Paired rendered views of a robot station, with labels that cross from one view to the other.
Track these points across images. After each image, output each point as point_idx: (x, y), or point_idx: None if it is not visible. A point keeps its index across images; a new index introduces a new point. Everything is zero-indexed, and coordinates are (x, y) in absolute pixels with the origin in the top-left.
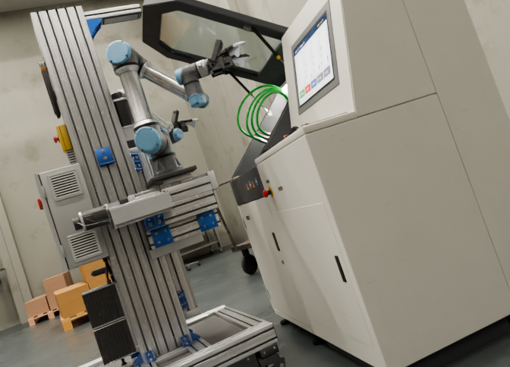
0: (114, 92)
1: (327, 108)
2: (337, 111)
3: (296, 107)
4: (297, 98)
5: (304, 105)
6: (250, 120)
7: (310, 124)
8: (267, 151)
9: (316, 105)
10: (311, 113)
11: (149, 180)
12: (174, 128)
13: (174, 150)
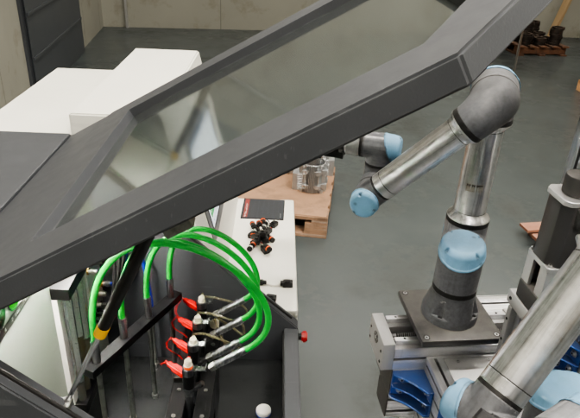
0: (578, 169)
1: (229, 210)
2: (233, 206)
3: (209, 236)
4: (209, 219)
5: (217, 223)
6: (258, 283)
7: (285, 199)
8: (295, 264)
9: (223, 213)
10: (222, 228)
11: (481, 303)
12: (474, 383)
13: (433, 275)
